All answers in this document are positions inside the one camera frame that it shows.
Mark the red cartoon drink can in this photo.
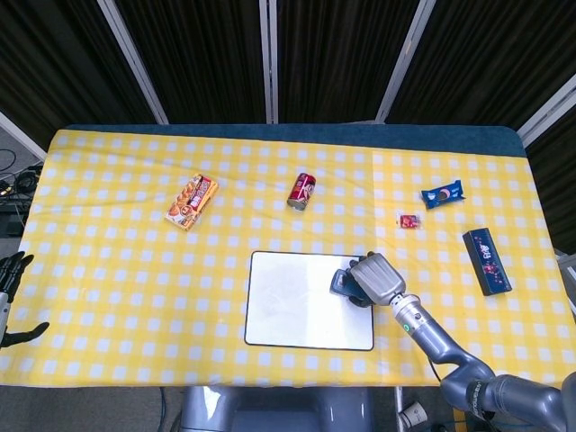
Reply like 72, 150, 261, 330
286, 172, 317, 212

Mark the teal whiteboard eraser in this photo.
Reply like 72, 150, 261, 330
328, 268, 351, 297

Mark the black pleated curtain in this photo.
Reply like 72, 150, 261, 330
386, 0, 576, 131
276, 0, 422, 123
114, 0, 274, 126
526, 103, 576, 256
0, 0, 158, 149

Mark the white frame post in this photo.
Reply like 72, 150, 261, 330
516, 74, 576, 148
0, 110, 48, 163
259, 0, 280, 125
374, 0, 438, 124
96, 0, 170, 126

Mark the teal felt table cover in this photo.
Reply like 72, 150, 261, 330
62, 123, 527, 158

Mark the dark blue long box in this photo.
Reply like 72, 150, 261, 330
462, 227, 514, 297

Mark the yellow white checkered tablecloth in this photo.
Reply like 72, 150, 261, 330
0, 129, 569, 389

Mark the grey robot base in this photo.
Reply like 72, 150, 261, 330
179, 385, 377, 432

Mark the yellow snack box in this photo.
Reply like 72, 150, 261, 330
163, 174, 221, 232

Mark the white dry-erase board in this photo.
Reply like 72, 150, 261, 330
244, 250, 375, 352

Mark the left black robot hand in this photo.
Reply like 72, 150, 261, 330
0, 251, 50, 350

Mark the blue cookie packet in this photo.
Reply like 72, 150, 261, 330
420, 179, 467, 211

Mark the white table leg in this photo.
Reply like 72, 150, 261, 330
394, 385, 405, 432

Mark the thin blue cable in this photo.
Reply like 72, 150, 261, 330
158, 386, 169, 432

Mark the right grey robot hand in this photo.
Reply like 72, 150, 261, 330
332, 251, 407, 310

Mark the black cable bundle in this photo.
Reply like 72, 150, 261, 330
0, 148, 44, 238

